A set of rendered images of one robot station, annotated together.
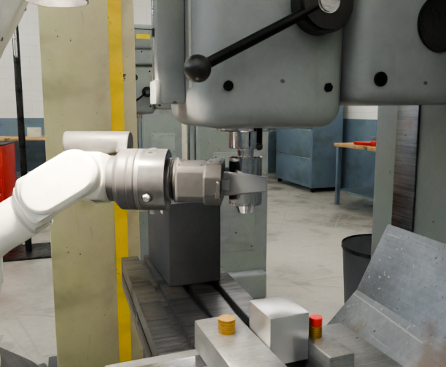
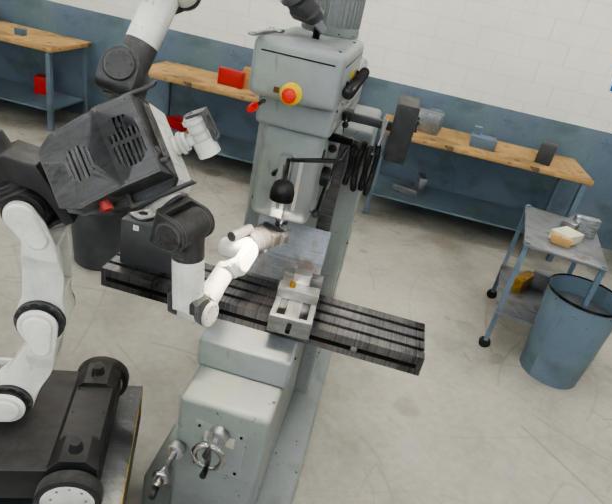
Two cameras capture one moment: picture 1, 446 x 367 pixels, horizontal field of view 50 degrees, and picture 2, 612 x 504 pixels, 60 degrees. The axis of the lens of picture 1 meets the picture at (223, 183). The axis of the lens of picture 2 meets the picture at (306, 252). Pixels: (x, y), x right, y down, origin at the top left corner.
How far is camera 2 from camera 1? 1.68 m
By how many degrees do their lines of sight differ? 65
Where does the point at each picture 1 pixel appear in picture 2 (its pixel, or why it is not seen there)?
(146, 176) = (267, 243)
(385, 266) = not seen: hidden behind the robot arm
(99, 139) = (246, 232)
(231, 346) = (302, 290)
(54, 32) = not seen: outside the picture
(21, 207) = (237, 272)
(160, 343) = (229, 302)
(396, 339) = (283, 263)
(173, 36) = not seen: hidden behind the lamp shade
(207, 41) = (308, 199)
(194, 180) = (278, 239)
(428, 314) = (294, 251)
